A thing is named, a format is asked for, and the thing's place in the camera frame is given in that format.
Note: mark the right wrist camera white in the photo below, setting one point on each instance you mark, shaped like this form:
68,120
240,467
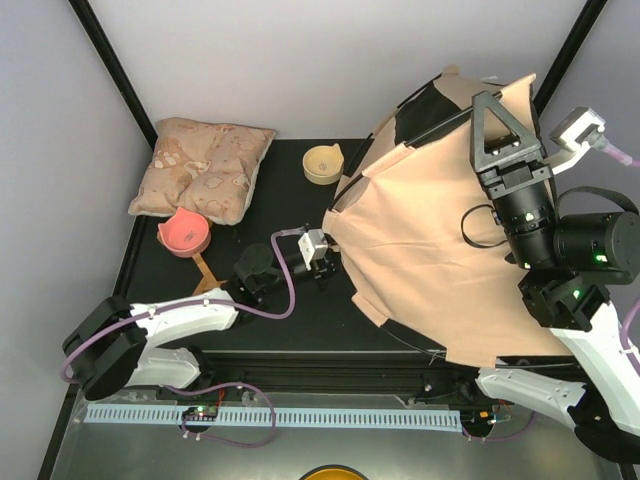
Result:
581,130

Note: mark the beige black pet tent fabric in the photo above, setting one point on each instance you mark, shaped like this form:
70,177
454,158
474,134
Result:
416,237

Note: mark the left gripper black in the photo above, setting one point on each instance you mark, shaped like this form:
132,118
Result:
325,267

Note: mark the wooden bowl stand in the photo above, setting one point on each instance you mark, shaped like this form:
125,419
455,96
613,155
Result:
208,280

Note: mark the yellow round object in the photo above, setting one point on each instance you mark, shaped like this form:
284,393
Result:
333,472

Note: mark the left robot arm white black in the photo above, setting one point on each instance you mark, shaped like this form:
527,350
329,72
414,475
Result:
121,345

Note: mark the beige cat-ear bowl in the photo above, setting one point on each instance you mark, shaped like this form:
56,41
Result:
323,165

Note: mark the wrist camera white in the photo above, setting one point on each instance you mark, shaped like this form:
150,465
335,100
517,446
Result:
581,130
313,246

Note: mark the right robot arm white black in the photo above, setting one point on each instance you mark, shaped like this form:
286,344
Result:
570,263

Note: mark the right black frame post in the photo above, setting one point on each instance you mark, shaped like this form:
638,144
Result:
579,32

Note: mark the beige patterned pillow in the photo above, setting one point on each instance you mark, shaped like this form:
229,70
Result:
209,169

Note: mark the black frame post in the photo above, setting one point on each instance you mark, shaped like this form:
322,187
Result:
579,32
95,32

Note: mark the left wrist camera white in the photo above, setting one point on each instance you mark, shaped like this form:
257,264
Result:
313,246

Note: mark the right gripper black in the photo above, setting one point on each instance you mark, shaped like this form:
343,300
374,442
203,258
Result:
504,178

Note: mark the small circuit board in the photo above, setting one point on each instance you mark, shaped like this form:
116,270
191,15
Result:
481,417
200,413

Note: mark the pink cat-ear bowl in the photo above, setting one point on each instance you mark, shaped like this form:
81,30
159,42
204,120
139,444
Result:
185,234

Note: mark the left black frame post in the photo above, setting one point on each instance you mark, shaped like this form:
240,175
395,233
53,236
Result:
95,32

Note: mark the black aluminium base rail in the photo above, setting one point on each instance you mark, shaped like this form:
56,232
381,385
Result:
408,374

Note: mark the white slotted cable duct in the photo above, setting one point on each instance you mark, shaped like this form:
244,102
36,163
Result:
263,417

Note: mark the left small circuit board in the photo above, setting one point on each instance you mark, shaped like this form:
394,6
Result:
200,413

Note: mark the right small circuit board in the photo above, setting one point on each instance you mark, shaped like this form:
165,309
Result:
481,417

